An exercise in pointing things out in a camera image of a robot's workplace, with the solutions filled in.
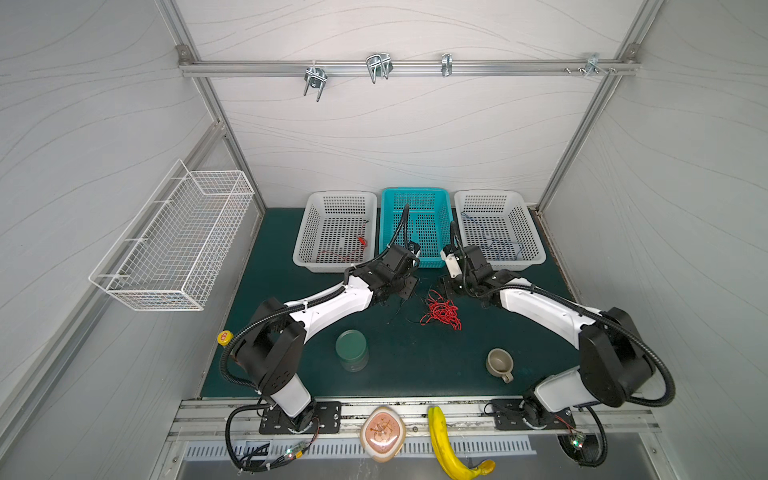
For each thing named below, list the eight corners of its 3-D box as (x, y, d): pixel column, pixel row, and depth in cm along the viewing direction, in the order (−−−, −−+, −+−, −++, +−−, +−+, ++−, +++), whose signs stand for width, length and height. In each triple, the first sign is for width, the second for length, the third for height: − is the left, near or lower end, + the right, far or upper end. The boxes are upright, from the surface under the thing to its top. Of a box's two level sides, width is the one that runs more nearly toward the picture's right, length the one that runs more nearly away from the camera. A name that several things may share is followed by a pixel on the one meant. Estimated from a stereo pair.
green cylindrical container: (340, 372, 82) (333, 359, 73) (343, 344, 87) (337, 329, 78) (367, 372, 82) (364, 359, 73) (369, 344, 87) (366, 329, 78)
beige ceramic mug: (481, 372, 83) (486, 366, 79) (488, 350, 86) (492, 343, 82) (506, 384, 81) (513, 379, 77) (512, 361, 84) (518, 355, 80)
